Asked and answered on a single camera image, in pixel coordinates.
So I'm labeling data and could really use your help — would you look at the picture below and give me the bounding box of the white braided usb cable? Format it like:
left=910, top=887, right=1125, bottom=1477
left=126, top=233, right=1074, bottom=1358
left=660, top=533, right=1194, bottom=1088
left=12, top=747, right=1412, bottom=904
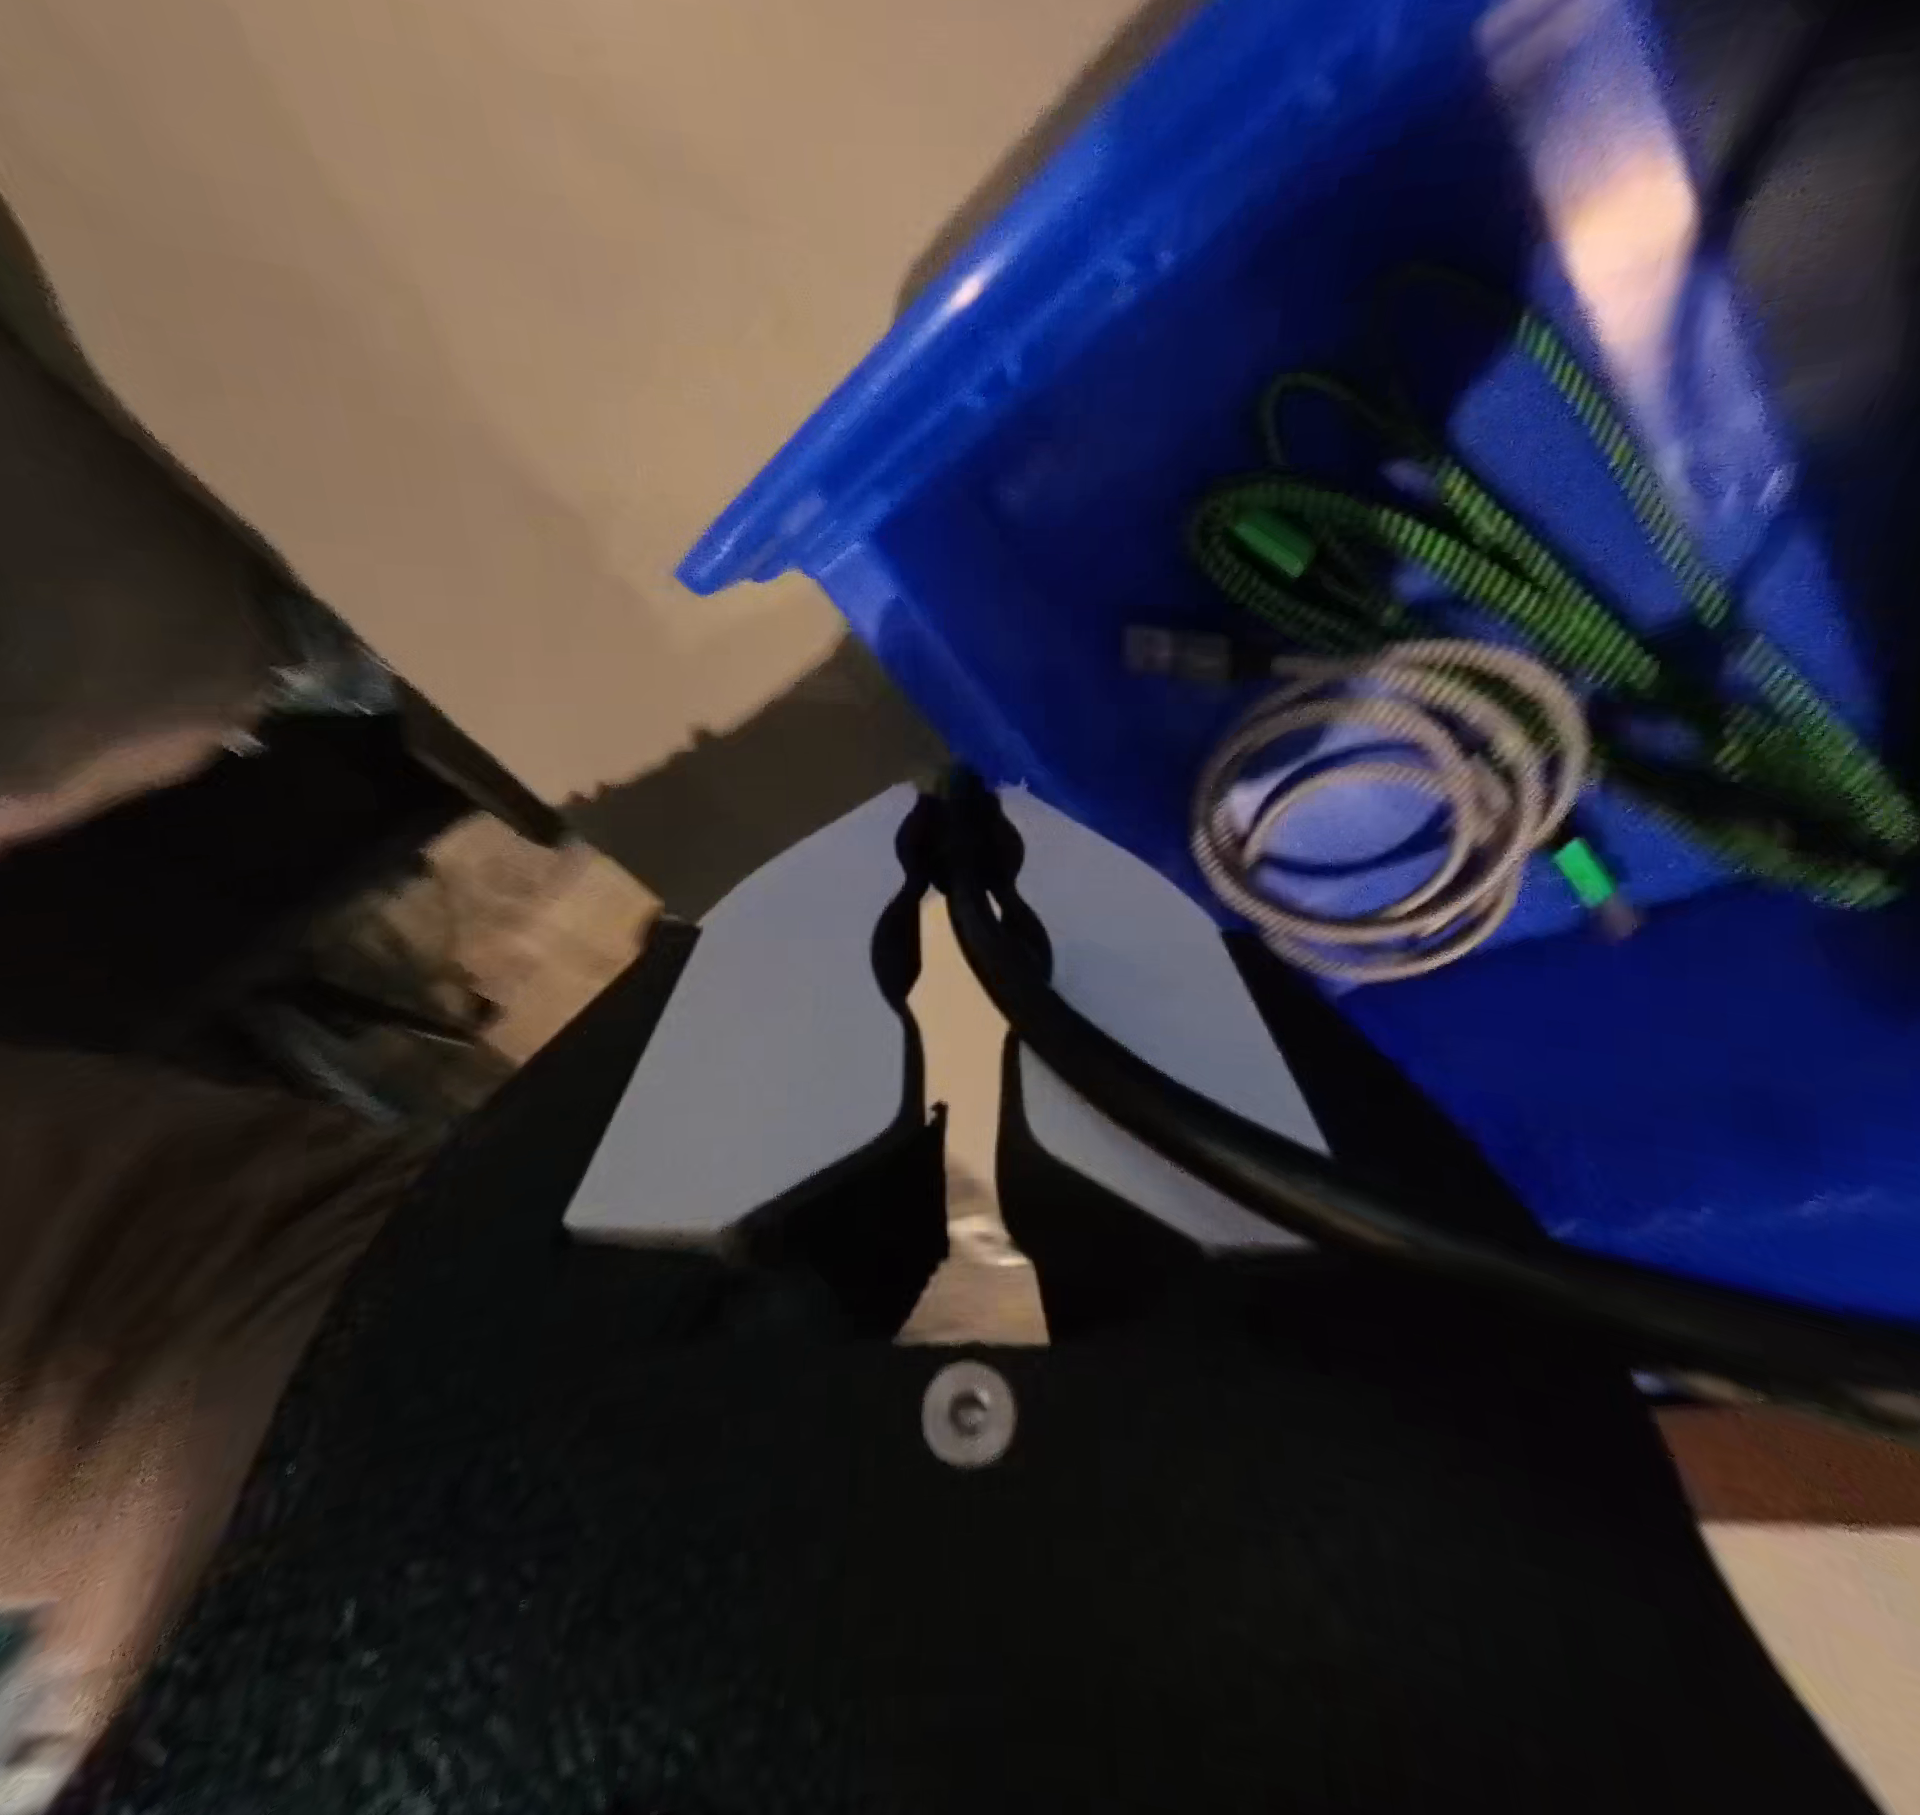
left=1192, top=639, right=1596, bottom=981

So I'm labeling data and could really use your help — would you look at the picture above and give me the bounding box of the blue plastic bin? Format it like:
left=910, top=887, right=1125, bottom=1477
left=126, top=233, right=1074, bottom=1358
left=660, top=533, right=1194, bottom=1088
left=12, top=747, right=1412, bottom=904
left=676, top=0, right=1920, bottom=1397

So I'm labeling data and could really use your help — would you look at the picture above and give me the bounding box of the green braided usb cable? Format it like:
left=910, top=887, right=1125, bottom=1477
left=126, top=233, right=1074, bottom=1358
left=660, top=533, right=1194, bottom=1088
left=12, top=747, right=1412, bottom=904
left=1192, top=299, right=1920, bottom=933

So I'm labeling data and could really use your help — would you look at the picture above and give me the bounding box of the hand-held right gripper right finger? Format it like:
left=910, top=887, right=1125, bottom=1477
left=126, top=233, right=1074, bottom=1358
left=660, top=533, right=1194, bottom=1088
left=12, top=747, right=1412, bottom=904
left=941, top=780, right=1334, bottom=1258

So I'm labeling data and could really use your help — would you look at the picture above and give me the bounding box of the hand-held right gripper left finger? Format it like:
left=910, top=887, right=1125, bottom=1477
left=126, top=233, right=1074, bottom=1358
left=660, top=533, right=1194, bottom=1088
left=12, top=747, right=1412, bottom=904
left=568, top=780, right=949, bottom=1242

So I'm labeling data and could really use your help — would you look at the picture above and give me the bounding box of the thick black hub cable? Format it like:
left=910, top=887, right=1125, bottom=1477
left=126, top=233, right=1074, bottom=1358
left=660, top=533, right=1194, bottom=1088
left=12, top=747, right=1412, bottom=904
left=938, top=771, right=1920, bottom=1443

